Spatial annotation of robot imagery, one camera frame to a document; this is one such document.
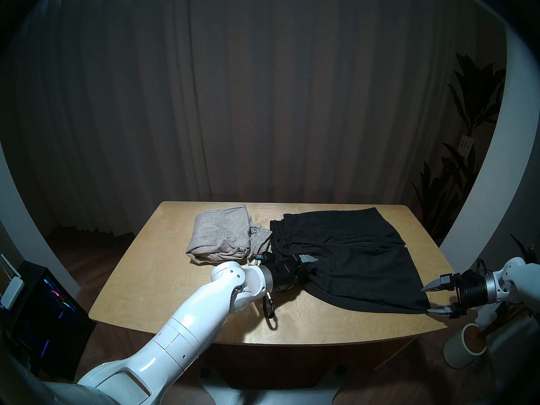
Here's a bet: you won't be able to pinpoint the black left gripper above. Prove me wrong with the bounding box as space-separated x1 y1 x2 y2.
259 254 318 294

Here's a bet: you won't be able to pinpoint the black computer tower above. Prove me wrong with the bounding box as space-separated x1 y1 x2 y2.
8 261 97 379

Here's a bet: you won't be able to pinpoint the white cylindrical plant pot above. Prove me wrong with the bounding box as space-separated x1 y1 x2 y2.
443 323 486 369

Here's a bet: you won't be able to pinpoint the small white box device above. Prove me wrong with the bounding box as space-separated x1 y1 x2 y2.
0 277 24 310

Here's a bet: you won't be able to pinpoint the grey drawstring pants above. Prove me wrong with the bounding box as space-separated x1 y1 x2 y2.
186 205 273 265

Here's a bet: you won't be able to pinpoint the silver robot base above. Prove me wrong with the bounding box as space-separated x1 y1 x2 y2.
200 366 351 405

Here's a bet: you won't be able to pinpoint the black drawstring pants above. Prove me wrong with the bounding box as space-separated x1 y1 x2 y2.
270 207 432 315

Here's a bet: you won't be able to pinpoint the brown pleated curtain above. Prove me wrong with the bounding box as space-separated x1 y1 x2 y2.
8 0 507 240

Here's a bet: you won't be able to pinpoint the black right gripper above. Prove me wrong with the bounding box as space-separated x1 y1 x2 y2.
421 269 492 320

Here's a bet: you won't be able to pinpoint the tall dark leafy plant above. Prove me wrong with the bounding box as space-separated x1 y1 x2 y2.
411 53 507 244

